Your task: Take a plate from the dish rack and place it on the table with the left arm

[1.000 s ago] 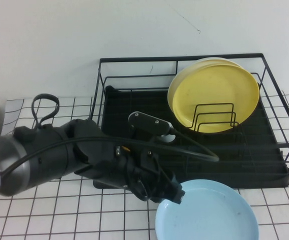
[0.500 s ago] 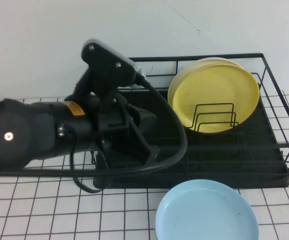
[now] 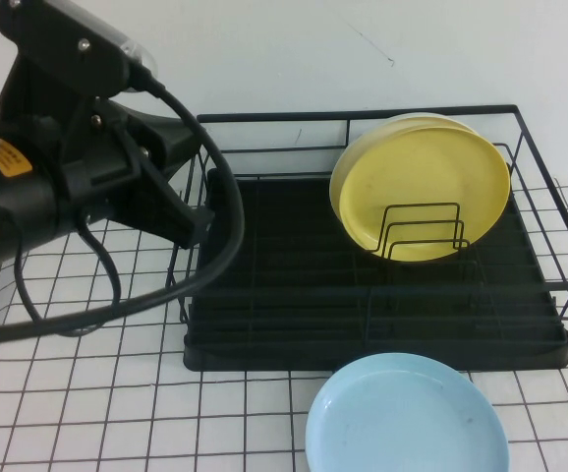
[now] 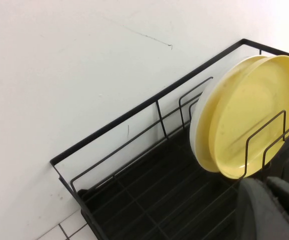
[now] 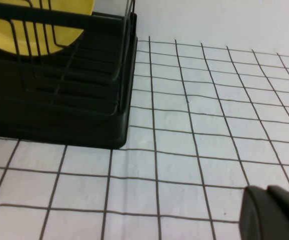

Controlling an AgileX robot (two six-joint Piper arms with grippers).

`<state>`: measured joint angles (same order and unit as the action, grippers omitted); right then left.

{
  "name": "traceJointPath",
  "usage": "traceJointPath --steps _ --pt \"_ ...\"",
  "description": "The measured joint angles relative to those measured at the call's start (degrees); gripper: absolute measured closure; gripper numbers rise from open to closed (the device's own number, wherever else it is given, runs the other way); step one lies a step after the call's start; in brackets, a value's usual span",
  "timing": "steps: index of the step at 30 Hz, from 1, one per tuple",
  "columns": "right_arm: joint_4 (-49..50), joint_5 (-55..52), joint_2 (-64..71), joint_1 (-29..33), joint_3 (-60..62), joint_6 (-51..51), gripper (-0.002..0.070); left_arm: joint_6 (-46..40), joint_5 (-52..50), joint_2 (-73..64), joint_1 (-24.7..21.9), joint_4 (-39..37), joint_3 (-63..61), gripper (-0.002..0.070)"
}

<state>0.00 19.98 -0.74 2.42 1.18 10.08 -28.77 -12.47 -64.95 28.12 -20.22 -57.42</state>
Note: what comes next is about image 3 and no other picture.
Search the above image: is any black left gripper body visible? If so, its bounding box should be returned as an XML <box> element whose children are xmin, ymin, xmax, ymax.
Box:
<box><xmin>0</xmin><ymin>53</ymin><xmax>141</xmax><ymax>217</ymax></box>

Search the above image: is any light blue plate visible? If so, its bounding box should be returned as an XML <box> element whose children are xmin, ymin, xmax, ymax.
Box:
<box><xmin>305</xmin><ymin>352</ymin><xmax>511</xmax><ymax>472</ymax></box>

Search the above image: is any cream plate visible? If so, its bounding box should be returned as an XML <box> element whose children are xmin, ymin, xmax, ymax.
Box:
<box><xmin>328</xmin><ymin>112</ymin><xmax>482</xmax><ymax>222</ymax></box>

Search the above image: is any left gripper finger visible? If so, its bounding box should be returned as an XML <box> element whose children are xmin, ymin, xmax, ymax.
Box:
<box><xmin>116</xmin><ymin>100</ymin><xmax>201</xmax><ymax>181</ymax></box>
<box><xmin>111</xmin><ymin>159</ymin><xmax>215</xmax><ymax>249</ymax></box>

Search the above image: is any black plastic drip tray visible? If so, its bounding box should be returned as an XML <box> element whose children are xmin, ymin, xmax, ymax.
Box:
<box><xmin>183</xmin><ymin>167</ymin><xmax>568</xmax><ymax>373</ymax></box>

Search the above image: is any white grid tablecloth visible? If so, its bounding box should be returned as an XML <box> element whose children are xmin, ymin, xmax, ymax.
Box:
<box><xmin>0</xmin><ymin>179</ymin><xmax>568</xmax><ymax>472</ymax></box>

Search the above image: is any black wire dish rack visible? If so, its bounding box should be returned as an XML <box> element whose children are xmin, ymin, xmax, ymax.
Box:
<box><xmin>165</xmin><ymin>103</ymin><xmax>568</xmax><ymax>340</ymax></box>

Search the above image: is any thin black cable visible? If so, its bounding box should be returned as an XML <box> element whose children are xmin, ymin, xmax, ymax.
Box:
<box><xmin>13</xmin><ymin>215</ymin><xmax>123</xmax><ymax>336</ymax></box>

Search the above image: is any thick black cable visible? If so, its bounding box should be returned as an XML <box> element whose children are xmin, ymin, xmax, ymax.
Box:
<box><xmin>0</xmin><ymin>63</ymin><xmax>246</xmax><ymax>345</ymax></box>

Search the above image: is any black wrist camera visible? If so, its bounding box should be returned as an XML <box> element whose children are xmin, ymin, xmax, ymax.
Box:
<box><xmin>0</xmin><ymin>0</ymin><xmax>157</xmax><ymax>99</ymax></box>

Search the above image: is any yellow plate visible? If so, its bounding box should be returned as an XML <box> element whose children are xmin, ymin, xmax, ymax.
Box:
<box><xmin>337</xmin><ymin>126</ymin><xmax>511</xmax><ymax>263</ymax></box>

